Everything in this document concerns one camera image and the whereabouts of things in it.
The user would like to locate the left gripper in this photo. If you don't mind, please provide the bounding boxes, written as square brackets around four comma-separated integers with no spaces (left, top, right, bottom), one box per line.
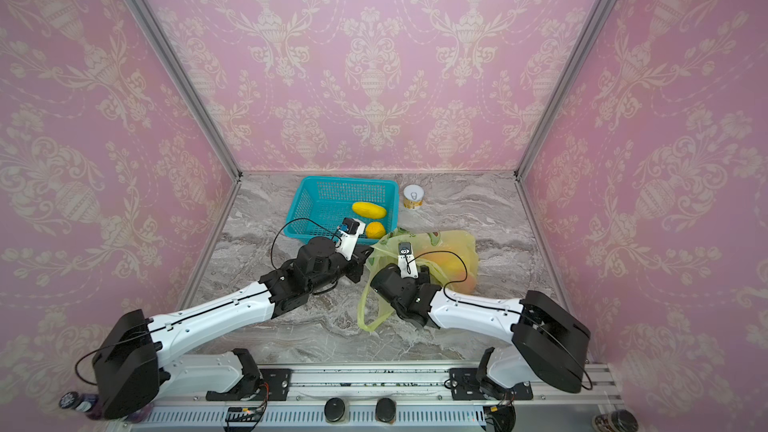
[308,243,377,294]

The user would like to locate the smooth yellow mango fruit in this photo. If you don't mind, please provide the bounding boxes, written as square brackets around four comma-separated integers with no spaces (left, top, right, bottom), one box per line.
[352,201,387,220]

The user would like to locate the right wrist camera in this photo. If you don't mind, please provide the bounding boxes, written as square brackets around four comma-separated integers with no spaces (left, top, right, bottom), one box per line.
[398,242,419,279]

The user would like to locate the purple drink bottle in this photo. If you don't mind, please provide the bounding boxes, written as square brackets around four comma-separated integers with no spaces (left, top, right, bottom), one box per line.
[58,391,99,413]

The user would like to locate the teal plastic basket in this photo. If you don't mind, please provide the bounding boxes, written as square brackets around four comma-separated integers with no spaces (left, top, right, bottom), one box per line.
[283,176,400,243]

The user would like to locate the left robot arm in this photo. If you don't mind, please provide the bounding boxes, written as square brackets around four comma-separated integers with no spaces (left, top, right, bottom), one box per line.
[92,237,373,420]

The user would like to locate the yellow drink can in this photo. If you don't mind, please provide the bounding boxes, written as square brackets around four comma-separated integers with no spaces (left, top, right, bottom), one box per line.
[403,184,425,209]

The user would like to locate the left black knob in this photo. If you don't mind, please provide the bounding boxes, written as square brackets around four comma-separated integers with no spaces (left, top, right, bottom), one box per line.
[323,397,347,423]

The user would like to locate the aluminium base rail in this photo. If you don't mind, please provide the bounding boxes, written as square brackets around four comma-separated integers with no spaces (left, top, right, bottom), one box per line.
[112,361,624,431]

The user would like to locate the dark jar bottom right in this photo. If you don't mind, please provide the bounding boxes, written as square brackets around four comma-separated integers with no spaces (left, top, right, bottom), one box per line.
[592,409,639,432]

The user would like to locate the right black knob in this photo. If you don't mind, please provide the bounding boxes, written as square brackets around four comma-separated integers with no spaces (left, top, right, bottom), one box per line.
[374,397,397,424]

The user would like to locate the black knob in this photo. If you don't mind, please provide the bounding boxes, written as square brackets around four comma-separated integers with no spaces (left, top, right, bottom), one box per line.
[374,397,397,424]
[323,397,347,423]

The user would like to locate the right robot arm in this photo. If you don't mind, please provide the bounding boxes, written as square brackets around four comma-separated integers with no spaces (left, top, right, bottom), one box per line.
[371,265,593,400]

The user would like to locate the yellow-green plastic bag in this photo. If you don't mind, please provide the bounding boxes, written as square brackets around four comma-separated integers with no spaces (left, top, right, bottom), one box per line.
[357,228,479,332]

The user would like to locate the yellow lemon fruit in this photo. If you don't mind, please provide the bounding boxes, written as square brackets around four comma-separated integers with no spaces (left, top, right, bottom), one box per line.
[365,221,387,241]

